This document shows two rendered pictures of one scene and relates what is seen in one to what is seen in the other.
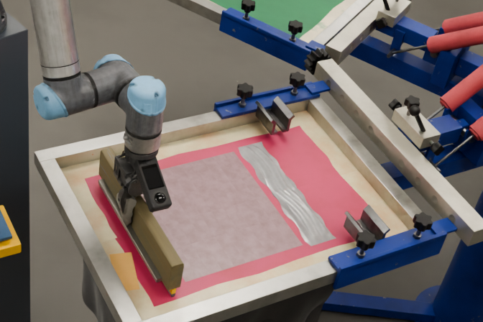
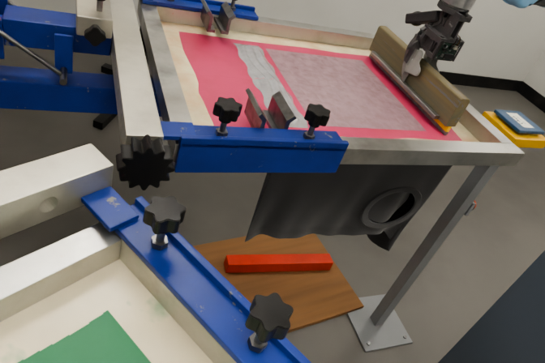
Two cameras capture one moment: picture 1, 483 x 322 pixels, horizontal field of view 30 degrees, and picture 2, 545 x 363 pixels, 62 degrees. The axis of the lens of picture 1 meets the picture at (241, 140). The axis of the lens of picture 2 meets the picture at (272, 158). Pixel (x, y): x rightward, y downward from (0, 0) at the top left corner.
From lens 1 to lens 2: 2.74 m
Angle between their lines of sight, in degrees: 105
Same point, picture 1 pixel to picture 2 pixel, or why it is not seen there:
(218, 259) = (336, 62)
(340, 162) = (186, 83)
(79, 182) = (465, 138)
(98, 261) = not seen: hidden behind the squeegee
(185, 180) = (366, 114)
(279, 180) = (270, 85)
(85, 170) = not seen: hidden behind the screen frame
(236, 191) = (316, 93)
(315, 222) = (247, 53)
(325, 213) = (232, 57)
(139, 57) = not seen: outside the picture
